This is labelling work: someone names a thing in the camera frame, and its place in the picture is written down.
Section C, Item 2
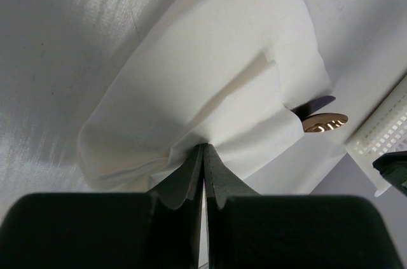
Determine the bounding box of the copper spoon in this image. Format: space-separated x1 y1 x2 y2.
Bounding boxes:
301 113 348 133

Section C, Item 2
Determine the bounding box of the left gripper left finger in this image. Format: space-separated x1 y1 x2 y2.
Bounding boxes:
1 145 204 268

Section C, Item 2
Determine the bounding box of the white paper napkin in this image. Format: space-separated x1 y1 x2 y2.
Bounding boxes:
77 0 331 190

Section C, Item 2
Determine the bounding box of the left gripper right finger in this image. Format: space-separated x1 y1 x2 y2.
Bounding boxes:
203 144 403 268

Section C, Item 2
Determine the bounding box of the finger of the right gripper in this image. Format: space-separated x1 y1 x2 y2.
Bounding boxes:
373 151 407 191

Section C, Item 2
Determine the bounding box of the white plastic basket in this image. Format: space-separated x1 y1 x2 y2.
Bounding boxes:
345 78 406 197

